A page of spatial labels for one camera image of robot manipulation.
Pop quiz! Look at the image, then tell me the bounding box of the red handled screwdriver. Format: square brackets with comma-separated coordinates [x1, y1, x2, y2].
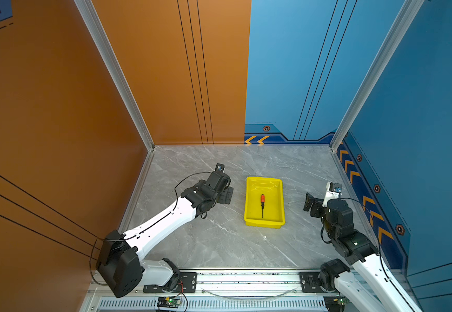
[261, 194, 266, 218]

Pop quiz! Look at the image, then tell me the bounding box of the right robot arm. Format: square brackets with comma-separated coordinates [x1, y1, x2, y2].
[303, 191, 422, 311]

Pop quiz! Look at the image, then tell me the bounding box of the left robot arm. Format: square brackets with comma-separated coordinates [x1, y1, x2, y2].
[96, 163, 234, 298]

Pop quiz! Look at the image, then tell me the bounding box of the yellow plastic bin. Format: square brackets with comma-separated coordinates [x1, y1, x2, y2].
[244, 177, 286, 229]

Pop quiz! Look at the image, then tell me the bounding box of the right green circuit board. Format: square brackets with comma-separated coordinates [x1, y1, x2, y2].
[324, 296, 345, 312]

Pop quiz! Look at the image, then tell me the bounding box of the green circuit board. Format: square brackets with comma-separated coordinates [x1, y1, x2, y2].
[156, 296, 184, 311]
[324, 296, 345, 312]

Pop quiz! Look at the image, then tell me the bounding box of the left green circuit board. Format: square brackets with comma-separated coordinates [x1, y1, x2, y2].
[156, 296, 184, 311]

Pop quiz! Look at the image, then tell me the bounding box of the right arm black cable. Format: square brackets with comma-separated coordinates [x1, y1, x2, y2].
[319, 196, 418, 312]

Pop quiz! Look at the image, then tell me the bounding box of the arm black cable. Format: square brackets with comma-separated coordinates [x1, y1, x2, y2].
[319, 196, 418, 312]
[89, 171, 213, 285]

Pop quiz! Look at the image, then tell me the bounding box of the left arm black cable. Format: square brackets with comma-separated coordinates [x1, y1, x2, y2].
[89, 171, 213, 285]

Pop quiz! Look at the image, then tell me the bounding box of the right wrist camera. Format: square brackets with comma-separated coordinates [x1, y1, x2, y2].
[323, 182, 342, 202]

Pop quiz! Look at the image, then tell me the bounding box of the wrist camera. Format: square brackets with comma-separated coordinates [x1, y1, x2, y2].
[214, 163, 225, 174]
[323, 182, 342, 202]

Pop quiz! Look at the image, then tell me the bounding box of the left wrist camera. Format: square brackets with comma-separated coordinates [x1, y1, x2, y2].
[214, 163, 225, 174]

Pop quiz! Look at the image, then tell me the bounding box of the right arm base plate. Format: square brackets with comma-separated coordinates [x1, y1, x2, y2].
[299, 271, 336, 293]

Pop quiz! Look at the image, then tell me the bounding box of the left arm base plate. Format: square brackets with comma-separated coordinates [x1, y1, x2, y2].
[143, 272, 197, 295]

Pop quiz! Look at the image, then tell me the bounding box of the aluminium front rail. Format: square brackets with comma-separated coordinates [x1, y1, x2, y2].
[80, 268, 357, 311]

